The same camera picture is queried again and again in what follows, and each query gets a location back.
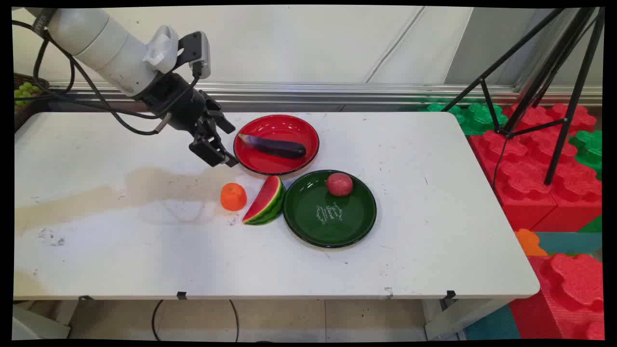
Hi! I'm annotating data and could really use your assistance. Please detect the brown wicker basket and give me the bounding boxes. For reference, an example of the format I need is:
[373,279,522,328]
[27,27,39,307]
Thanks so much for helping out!
[13,72,50,132]

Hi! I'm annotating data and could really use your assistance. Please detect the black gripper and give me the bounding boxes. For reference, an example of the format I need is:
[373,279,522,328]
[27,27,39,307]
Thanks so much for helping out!
[135,72,240,168]

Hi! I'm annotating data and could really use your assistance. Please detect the black floor cable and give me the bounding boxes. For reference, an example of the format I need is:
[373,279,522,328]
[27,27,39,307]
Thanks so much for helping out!
[151,300,240,342]

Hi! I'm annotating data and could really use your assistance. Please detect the orange foam piece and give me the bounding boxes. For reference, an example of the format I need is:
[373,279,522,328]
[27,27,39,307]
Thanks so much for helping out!
[514,228,548,257]

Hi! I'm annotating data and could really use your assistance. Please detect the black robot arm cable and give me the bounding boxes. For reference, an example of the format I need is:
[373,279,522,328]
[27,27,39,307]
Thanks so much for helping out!
[12,19,202,136]

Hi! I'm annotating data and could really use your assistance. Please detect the white table leg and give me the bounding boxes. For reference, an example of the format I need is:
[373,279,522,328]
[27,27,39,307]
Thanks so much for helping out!
[12,301,71,341]
[423,298,512,341]

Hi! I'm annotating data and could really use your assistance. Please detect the teal foam mat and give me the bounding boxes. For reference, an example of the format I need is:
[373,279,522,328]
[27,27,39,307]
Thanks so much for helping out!
[532,231,603,255]

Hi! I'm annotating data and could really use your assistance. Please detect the orange toy tangerine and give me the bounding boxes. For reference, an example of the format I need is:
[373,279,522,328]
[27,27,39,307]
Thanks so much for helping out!
[220,183,248,212]

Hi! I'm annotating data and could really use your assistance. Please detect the green foam block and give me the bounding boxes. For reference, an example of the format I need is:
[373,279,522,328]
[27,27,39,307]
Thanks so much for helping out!
[569,130,603,180]
[418,100,510,136]

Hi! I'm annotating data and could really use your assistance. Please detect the green round plate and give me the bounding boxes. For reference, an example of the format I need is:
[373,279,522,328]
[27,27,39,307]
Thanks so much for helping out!
[283,170,377,249]

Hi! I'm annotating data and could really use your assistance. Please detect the green toy grapes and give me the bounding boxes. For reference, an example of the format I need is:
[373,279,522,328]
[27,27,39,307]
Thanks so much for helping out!
[14,81,42,107]

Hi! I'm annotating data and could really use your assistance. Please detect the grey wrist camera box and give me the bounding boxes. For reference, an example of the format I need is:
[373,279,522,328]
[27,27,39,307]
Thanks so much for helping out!
[179,31,212,80]

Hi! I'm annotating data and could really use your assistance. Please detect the silver metal wall rail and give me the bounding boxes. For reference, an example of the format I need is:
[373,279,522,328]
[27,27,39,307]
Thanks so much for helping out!
[47,81,603,113]

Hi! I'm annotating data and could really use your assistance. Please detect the black tripod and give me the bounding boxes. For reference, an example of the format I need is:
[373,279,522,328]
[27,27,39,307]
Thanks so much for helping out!
[441,7,605,186]

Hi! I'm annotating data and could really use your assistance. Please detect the dark purple toy eggplant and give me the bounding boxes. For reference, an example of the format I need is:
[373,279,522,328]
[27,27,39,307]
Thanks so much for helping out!
[238,133,307,160]

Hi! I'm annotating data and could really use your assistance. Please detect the thin black tripod cable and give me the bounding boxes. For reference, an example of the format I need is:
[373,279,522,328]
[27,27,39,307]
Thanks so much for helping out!
[492,136,509,191]

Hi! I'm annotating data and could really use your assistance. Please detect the red toy apple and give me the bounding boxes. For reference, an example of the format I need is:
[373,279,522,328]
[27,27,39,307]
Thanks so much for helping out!
[326,173,354,197]

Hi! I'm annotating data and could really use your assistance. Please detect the toy watermelon slice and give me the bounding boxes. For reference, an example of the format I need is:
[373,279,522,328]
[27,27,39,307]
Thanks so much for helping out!
[242,175,287,226]

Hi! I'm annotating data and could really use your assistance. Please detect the red round plate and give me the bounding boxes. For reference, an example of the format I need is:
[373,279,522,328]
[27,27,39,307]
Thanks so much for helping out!
[233,115,320,176]

